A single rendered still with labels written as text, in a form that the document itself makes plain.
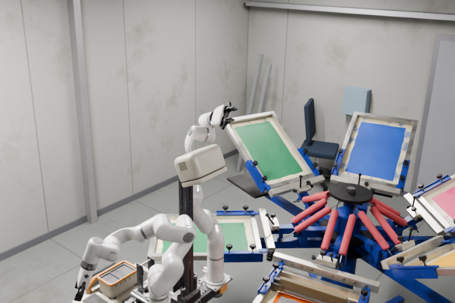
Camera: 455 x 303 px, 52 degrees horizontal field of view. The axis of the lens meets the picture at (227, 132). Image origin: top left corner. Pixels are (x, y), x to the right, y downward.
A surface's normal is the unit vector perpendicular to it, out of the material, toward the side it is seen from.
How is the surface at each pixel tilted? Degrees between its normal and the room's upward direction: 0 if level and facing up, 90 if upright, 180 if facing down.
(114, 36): 90
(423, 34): 90
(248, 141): 32
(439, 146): 90
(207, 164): 64
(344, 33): 90
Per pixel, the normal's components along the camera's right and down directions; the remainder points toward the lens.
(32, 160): 0.78, 0.22
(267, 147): 0.30, -0.65
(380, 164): -0.22, -0.65
